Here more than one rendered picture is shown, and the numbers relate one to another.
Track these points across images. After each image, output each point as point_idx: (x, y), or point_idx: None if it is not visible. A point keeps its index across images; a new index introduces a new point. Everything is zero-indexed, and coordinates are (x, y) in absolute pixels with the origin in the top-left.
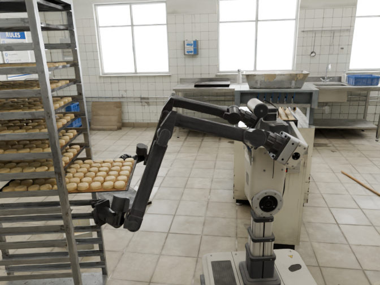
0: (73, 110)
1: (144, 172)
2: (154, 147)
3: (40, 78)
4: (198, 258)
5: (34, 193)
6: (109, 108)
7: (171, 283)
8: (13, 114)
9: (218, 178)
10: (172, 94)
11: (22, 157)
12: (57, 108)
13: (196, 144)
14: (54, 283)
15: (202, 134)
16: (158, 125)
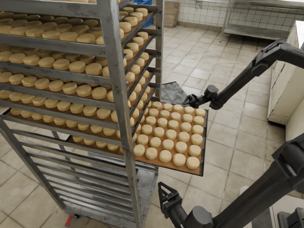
0: None
1: (246, 204)
2: (280, 182)
3: (105, 32)
4: (230, 172)
5: (102, 152)
6: (169, 7)
7: (205, 190)
8: (72, 75)
9: (252, 91)
10: (281, 40)
11: (87, 122)
12: (131, 64)
13: (235, 51)
14: (120, 172)
15: (241, 41)
16: (242, 75)
